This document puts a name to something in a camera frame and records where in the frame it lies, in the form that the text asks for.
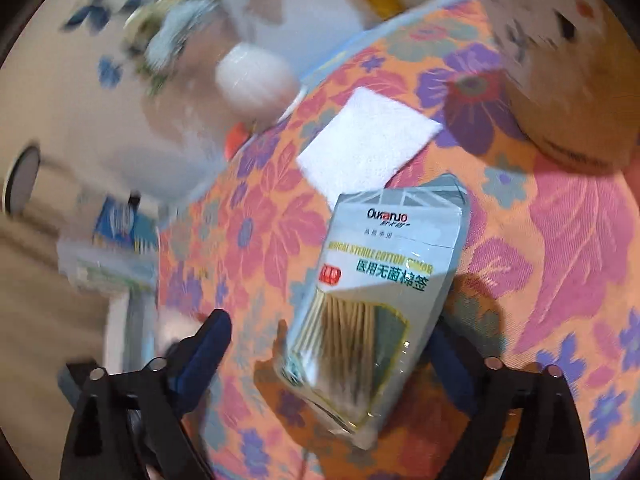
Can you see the white ribbed vase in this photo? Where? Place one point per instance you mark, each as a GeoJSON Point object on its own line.
{"type": "Point", "coordinates": [255, 80]}

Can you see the round grey object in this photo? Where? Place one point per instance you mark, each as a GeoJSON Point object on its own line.
{"type": "Point", "coordinates": [20, 180]}

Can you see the blue printed box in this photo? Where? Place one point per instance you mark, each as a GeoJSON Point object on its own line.
{"type": "Point", "coordinates": [120, 225]}

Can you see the artificial blue flower bouquet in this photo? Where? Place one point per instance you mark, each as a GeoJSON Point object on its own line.
{"type": "Point", "coordinates": [170, 35]}

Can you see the orange floral cloth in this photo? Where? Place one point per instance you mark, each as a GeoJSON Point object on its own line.
{"type": "Point", "coordinates": [550, 240]}

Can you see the white cotton pad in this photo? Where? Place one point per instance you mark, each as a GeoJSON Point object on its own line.
{"type": "Point", "coordinates": [365, 140]}

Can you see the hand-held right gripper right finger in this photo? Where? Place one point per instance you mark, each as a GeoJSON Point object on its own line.
{"type": "Point", "coordinates": [445, 355]}

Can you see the clear plastic packet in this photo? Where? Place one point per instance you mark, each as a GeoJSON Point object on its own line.
{"type": "Point", "coordinates": [110, 267]}

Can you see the cotton swab packet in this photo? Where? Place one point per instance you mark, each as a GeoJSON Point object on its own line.
{"type": "Point", "coordinates": [380, 270]}

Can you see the wooden pen holder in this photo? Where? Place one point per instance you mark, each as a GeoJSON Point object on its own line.
{"type": "Point", "coordinates": [565, 110]}

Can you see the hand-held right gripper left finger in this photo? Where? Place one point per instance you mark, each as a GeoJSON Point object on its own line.
{"type": "Point", "coordinates": [205, 345]}

